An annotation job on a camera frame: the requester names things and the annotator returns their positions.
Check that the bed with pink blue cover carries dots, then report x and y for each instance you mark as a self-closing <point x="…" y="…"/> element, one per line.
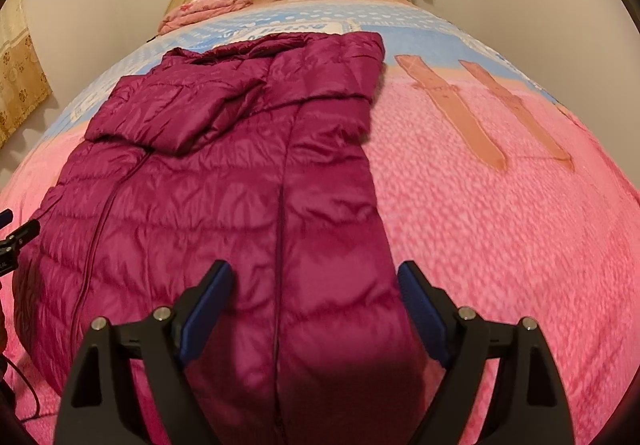
<point x="500" y="225"/>

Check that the magenta puffer jacket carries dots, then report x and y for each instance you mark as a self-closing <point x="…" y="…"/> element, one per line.
<point x="200" y="175"/>

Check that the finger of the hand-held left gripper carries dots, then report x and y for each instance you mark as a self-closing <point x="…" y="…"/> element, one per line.
<point x="5" y="218"/>
<point x="27" y="229"/>

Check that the wide floral beige curtain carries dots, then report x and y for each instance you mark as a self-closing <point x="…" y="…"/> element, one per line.
<point x="20" y="75"/>

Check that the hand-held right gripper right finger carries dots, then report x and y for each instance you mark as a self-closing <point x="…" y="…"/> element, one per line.
<point x="425" y="315"/>

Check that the pink folded quilt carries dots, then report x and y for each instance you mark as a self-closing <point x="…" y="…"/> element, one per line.
<point x="210" y="5"/>

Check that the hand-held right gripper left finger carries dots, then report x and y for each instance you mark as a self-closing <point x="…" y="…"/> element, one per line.
<point x="205" y="315"/>

